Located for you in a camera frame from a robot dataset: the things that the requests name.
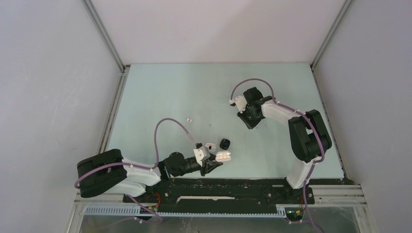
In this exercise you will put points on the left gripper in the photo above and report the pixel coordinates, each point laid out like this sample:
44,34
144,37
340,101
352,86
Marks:
206,168

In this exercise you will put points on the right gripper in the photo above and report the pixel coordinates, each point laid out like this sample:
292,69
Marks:
250,124

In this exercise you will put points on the white oval charging case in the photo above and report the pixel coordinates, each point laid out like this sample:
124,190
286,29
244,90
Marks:
223,156

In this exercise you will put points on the white gold-trimmed charging case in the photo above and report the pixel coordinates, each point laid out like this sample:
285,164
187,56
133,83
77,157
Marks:
211,147

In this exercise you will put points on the black charging case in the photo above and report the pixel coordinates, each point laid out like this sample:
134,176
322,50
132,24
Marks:
224,144

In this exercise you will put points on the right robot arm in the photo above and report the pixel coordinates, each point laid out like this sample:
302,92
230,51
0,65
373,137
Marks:
309,136

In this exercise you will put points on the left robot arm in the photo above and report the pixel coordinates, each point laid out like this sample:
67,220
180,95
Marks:
110,172

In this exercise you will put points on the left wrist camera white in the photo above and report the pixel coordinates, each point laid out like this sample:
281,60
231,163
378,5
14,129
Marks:
201,153

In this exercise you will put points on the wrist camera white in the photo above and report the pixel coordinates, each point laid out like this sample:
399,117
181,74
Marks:
201,153
240,102

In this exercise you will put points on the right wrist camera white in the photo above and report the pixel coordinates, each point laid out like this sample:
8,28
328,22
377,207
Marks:
240,102

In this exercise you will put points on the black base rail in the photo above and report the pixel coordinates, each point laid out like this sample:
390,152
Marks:
225,195

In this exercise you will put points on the aluminium frame rail front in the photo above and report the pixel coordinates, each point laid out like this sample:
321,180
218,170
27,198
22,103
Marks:
325,195

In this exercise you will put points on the white cable duct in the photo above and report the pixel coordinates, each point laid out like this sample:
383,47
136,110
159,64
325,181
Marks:
124,210

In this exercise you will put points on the right corner aluminium post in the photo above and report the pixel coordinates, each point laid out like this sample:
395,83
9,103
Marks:
331,32

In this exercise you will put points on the corner aluminium post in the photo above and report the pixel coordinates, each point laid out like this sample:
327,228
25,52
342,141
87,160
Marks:
96,19
331,32

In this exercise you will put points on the left corner aluminium post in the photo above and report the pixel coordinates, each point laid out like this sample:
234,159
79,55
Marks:
96,19

